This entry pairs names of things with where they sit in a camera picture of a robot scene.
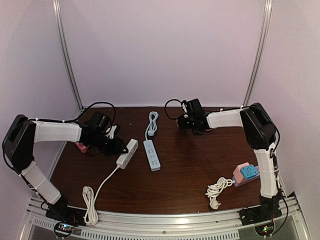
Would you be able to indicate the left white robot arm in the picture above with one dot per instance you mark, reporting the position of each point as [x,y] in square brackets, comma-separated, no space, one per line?
[18,145]

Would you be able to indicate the blue cube adapter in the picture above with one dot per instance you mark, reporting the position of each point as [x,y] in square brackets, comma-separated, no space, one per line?
[249,172]

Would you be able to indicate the light blue power strip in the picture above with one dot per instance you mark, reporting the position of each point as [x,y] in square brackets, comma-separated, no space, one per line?
[151,155]

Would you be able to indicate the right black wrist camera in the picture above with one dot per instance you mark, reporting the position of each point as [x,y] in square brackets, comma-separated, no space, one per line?
[193,107]

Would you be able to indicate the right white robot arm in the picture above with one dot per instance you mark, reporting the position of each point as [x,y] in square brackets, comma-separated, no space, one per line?
[261,134]

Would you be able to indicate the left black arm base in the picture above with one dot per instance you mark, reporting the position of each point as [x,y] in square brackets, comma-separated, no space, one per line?
[61,212]

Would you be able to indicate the aluminium frame post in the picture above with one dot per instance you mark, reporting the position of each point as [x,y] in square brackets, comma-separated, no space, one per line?
[264,31]
[65,53]

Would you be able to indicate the left aluminium frame post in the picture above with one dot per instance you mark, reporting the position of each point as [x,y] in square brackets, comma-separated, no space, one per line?
[65,53]

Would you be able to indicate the right aluminium frame post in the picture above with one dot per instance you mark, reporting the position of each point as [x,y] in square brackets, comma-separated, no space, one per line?
[264,31]

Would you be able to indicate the light pink cube adapter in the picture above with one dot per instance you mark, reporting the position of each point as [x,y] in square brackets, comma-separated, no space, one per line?
[237,172]

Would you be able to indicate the purple power strip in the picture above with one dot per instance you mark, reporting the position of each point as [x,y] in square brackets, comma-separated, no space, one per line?
[243,180]

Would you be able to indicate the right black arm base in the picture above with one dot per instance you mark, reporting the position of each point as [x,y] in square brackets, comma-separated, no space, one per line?
[261,213]

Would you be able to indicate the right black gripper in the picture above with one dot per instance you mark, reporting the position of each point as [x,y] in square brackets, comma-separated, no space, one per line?
[182,125]

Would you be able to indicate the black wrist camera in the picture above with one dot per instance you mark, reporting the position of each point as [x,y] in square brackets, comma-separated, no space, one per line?
[193,107]
[99,121]

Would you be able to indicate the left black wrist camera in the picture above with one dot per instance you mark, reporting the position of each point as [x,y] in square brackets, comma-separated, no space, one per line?
[99,121]

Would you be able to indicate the white power strip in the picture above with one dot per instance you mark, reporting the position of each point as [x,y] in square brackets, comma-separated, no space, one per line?
[125,158]

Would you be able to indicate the aluminium front rail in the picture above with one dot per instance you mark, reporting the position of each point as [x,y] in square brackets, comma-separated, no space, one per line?
[218,225]

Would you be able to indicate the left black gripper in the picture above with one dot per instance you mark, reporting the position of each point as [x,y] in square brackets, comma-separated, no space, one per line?
[116,148]

